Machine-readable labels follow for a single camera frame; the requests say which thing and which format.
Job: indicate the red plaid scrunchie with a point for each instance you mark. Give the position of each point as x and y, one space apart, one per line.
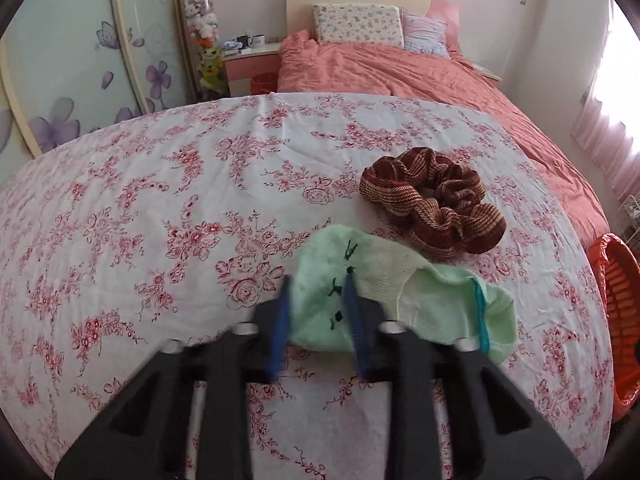
438 203

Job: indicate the mint green sock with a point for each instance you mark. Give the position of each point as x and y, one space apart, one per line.
440 303

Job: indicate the pink bedside table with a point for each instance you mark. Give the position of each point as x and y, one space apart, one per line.
241 68

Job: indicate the white mug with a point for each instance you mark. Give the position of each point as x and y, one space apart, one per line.
256 41

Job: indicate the plush toy display tube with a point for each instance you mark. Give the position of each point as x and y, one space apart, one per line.
200 25

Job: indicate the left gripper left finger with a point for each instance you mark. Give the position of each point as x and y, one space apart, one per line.
273 320

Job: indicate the beige wooden headboard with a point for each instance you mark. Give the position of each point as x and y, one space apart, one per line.
365 2

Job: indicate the floral cream pillow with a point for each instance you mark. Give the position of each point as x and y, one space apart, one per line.
358 23

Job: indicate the salmon pink duvet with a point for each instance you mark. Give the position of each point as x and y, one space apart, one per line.
307 66

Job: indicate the red bin under nightstand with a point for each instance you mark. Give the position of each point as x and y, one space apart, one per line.
264 84

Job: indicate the floral sliding wardrobe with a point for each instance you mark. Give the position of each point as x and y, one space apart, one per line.
71 67

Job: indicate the pink window curtain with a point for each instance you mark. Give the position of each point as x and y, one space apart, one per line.
607 127

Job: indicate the orange laundry basket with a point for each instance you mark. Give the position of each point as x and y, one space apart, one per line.
617 275

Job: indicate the floral pink tablecloth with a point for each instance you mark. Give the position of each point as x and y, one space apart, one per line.
176 224

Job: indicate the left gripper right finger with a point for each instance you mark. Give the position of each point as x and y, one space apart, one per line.
364 316

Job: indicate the striped pink pillow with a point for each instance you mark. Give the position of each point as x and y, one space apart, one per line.
424 35

